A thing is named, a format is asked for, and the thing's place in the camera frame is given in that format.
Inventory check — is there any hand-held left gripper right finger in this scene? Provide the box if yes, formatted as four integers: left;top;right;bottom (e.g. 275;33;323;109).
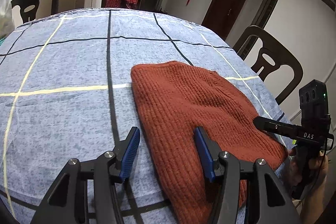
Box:
194;126;300;224

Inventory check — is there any white plastic bag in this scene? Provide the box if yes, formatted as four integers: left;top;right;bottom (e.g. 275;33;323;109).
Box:
0;0;14;38

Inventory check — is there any rust knitted sweater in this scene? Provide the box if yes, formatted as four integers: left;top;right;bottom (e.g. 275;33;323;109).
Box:
131;61;289;224

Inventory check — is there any person's right hand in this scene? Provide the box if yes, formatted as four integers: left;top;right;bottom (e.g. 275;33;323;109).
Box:
288;148;330;189

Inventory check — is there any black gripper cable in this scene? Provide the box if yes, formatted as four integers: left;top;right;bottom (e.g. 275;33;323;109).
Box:
318;114;332;189

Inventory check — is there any person's right forearm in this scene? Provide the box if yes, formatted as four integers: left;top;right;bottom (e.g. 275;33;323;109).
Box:
291;174;332;215

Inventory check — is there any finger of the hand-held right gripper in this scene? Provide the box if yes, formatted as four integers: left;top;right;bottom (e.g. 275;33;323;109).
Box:
253;115;299;139

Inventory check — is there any blue plaid tablecloth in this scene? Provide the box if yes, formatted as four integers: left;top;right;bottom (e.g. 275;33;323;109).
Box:
0;7;292;224

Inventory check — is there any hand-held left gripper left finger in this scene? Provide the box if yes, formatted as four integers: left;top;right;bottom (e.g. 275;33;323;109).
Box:
30;126;141;224

